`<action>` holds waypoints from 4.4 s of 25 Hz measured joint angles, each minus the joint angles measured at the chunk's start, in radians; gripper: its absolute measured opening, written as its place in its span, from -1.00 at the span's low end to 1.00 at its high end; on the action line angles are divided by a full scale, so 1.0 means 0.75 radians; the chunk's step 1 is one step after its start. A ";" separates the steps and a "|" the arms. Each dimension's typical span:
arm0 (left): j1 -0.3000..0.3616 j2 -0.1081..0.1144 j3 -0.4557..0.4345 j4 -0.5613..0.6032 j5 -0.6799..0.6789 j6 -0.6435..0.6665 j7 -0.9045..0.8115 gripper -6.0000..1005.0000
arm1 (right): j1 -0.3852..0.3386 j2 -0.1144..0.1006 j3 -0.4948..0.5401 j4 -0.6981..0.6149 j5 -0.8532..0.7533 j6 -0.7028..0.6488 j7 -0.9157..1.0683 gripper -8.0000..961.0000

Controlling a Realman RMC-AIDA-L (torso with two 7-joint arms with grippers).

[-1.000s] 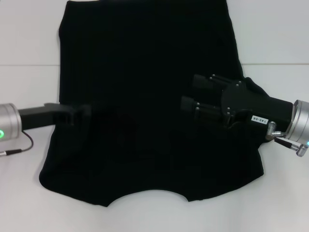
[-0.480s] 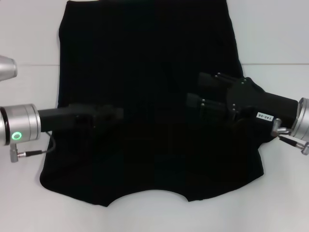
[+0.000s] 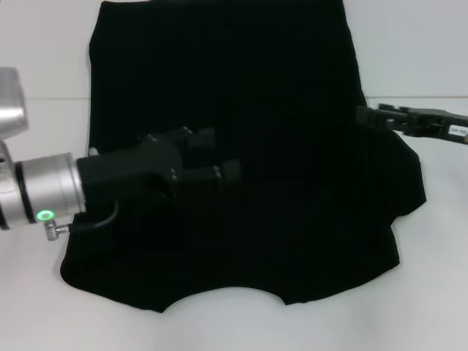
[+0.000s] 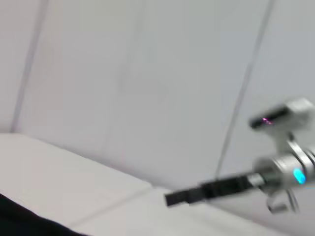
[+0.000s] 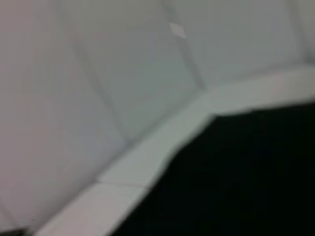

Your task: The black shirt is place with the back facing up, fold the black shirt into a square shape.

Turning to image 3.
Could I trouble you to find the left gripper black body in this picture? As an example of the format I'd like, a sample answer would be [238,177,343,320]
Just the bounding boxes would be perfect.
[74,132,192,214]

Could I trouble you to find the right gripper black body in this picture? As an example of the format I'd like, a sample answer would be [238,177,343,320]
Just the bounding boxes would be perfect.
[399,105,468,146]

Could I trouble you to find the black shirt with FREE print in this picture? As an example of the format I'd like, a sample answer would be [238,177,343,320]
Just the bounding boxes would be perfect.
[58,0,428,314]

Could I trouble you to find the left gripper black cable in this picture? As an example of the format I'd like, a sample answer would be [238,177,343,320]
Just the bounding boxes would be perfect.
[45,199,121,241]

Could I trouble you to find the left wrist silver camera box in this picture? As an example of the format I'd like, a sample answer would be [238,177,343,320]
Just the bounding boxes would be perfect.
[0,67,30,140]

